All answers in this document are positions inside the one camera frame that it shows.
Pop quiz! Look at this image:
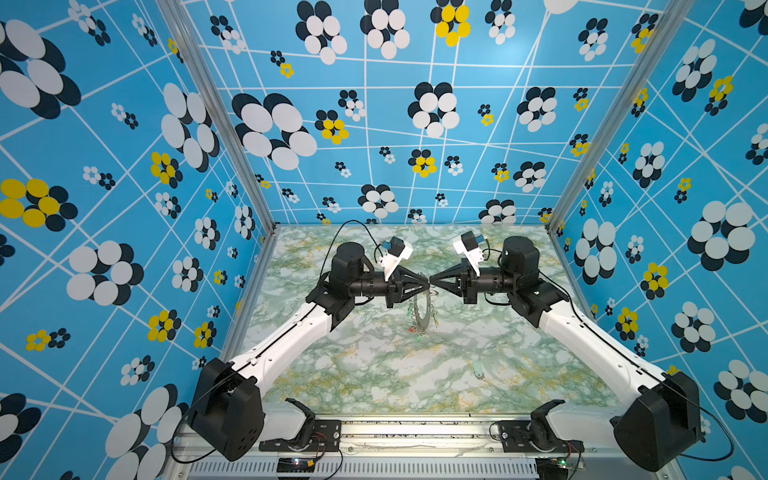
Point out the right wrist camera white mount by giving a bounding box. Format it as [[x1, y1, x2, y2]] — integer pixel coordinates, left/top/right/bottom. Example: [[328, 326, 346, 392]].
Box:
[[452, 231, 485, 276]]

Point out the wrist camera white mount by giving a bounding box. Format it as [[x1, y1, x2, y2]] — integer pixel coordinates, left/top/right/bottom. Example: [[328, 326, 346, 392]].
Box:
[[452, 231, 485, 276], [379, 236, 413, 281]]

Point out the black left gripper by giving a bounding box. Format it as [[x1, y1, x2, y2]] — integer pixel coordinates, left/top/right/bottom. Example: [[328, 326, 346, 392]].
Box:
[[348, 267, 429, 310]]

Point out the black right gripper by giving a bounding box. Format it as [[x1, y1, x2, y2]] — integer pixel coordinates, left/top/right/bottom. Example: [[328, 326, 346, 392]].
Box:
[[431, 262, 520, 308]]

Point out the aluminium corner post right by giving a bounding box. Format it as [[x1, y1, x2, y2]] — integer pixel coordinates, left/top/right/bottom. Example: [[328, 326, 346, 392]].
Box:
[[546, 0, 695, 236]]

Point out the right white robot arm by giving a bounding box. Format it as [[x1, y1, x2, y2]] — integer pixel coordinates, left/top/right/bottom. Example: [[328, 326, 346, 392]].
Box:
[[430, 232, 701, 472]]

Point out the aluminium corner post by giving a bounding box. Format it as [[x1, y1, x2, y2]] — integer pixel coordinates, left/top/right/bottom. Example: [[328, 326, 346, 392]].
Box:
[[157, 0, 276, 237], [546, 0, 695, 236]]

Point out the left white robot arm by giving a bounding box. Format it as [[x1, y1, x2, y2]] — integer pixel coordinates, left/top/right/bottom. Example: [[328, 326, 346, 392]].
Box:
[[186, 237, 429, 461]]

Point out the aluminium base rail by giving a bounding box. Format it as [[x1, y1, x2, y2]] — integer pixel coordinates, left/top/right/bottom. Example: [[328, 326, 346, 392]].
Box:
[[161, 413, 685, 480]]

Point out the aluminium corner post left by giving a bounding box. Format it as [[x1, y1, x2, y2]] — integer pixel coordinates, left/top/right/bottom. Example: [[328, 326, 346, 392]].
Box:
[[157, 0, 276, 237]]

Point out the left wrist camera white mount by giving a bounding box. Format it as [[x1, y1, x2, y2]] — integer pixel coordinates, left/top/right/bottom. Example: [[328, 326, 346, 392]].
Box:
[[379, 236, 413, 281]]

